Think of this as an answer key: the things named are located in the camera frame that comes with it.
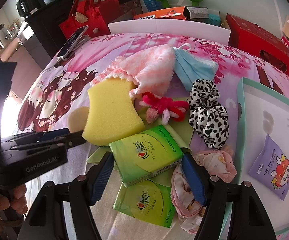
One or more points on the electric kettle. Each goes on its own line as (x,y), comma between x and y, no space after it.
(2,36)

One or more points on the yellow sponge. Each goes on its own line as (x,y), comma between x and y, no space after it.
(109,115)

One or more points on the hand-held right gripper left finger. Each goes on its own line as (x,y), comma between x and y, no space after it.
(102,180)

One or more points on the blue face mask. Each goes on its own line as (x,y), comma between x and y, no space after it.
(192,70)

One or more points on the green tissue pack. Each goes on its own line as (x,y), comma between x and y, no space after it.
(139,155)
(144,202)

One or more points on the dark cabinet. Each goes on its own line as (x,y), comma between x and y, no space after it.
(44,37)

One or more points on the orange carton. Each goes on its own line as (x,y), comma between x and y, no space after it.
(159,13)

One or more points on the beige round puff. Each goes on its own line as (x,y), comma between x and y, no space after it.
(75,120)

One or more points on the green dumbbell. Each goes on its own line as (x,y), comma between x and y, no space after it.
(195,0)
(162,1)

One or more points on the phone stand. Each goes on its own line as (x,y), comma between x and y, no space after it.
(83,41)

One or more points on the pink fluffy cloth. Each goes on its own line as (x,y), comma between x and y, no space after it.
(149,67)

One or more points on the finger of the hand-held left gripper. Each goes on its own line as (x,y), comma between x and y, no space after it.
(29,136)
(72,141)

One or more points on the white tray teal rim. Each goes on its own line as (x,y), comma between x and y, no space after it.
(272,100)

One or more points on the teal small case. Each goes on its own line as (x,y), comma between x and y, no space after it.
(214,20)

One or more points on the dark red paper bag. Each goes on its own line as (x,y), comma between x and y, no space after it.
(129,7)

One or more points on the printed blanket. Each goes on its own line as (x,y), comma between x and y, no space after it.
(59,92)

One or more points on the purple baby wipes pack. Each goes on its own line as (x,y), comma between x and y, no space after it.
(272,165)

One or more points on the red felt handbag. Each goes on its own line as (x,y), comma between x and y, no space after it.
(89,17)

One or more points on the red gift box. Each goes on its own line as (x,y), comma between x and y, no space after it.
(254,37)

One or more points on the leopard print scrunchie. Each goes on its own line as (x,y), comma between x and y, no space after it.
(207,120)

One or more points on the smartphone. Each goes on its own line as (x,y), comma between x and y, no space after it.
(72,41)

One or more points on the person's left hand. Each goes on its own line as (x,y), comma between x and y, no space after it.
(18,200)

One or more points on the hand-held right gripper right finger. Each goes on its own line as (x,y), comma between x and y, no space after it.
(193,177)

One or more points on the pink printed cloth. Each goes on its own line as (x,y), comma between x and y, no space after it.
(217,162)

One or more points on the red pink pipe cleaner bow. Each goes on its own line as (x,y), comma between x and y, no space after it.
(167,105)

